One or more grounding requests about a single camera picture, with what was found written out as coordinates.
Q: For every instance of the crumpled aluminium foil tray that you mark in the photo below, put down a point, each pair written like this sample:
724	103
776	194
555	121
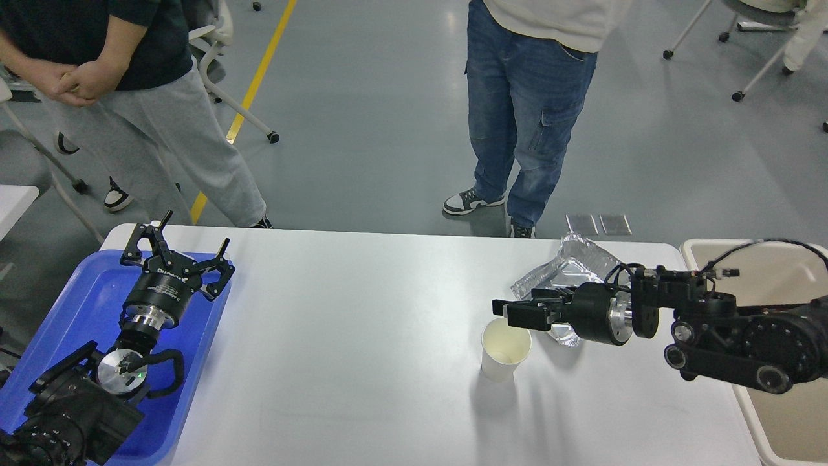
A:
578	260

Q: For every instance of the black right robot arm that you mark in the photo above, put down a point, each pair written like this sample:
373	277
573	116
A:
762	347

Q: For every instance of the white side table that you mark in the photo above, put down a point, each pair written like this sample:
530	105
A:
15	200

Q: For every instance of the right metal floor plate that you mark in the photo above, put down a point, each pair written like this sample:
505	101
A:
615	225

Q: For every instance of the metal floor plate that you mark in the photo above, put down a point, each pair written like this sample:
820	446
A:
615	225
582	224

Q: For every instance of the person in white top right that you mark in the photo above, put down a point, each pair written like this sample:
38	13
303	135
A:
812	21

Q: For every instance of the left metal floor plate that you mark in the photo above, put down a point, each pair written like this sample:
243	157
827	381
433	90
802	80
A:
582	224

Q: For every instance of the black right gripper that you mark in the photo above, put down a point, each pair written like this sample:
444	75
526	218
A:
593	311

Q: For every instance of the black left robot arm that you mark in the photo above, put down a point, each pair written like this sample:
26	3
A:
110	375

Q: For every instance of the person in grey sweatpants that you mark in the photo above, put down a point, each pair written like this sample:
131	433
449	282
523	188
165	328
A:
118	79

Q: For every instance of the beige plastic bin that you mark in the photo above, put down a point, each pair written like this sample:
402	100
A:
791	428

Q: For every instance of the person in blue jeans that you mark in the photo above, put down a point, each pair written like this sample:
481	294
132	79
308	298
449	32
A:
529	67

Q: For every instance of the white paper cup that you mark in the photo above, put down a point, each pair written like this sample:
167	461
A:
504	348

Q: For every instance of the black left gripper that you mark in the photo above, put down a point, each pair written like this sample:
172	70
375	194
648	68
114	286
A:
162	289

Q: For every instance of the blue plastic tray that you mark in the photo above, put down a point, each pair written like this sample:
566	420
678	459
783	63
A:
88	309

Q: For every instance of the seated person in black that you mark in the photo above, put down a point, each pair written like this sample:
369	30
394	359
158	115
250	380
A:
116	199

